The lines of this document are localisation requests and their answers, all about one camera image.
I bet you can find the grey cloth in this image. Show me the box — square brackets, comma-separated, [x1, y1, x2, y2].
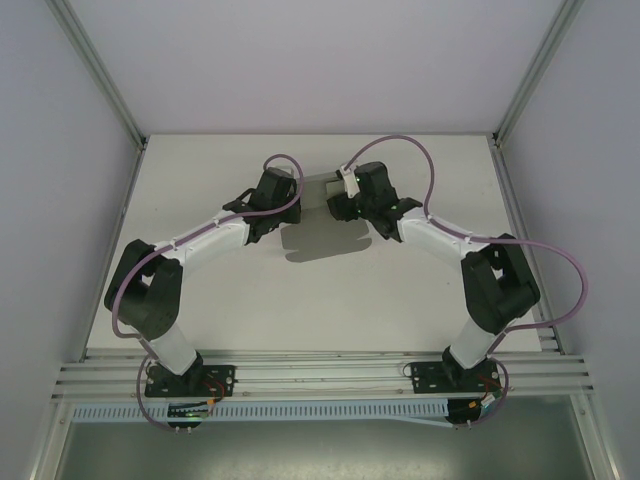
[279, 172, 375, 265]

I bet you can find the left arm base electronics board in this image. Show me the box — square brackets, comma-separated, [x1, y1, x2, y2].
[166, 399, 214, 435]

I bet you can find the right arm base electronics board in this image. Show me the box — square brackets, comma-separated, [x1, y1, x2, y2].
[447, 397, 501, 431]

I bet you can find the grey metal lower panel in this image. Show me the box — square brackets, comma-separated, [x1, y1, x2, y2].
[59, 422, 609, 480]

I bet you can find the right aluminium table side rail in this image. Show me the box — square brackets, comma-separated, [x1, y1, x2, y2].
[489, 144, 564, 354]

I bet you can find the aluminium table side rail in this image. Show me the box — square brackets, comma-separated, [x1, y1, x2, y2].
[489, 144, 564, 354]
[79, 144, 147, 362]

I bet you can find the left aluminium table side rail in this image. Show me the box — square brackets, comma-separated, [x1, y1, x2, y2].
[79, 144, 147, 362]

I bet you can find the aluminium mounting rail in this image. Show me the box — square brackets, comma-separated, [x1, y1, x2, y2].
[49, 349, 599, 401]

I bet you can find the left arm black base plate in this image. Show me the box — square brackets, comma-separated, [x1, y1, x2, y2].
[144, 364, 237, 400]

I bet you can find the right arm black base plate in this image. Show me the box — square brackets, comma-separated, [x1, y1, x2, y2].
[409, 360, 503, 396]

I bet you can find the white slotted cable duct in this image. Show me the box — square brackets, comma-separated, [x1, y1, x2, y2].
[72, 397, 454, 426]

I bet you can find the right aluminium frame post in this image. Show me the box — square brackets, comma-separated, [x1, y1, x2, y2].
[492, 0, 587, 147]

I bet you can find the aluminium frame post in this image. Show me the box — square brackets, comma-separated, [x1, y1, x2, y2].
[48, 0, 150, 151]
[492, 0, 587, 147]

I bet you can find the left aluminium frame post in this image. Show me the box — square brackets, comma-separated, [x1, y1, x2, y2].
[48, 0, 150, 151]

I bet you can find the right aluminium frame leg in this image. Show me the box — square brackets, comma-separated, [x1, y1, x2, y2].
[569, 394, 632, 480]

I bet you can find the aluminium frame leg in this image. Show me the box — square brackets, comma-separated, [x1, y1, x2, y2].
[569, 394, 632, 480]
[29, 399, 74, 480]

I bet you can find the left aluminium frame leg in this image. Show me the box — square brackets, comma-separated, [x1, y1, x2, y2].
[29, 399, 74, 480]

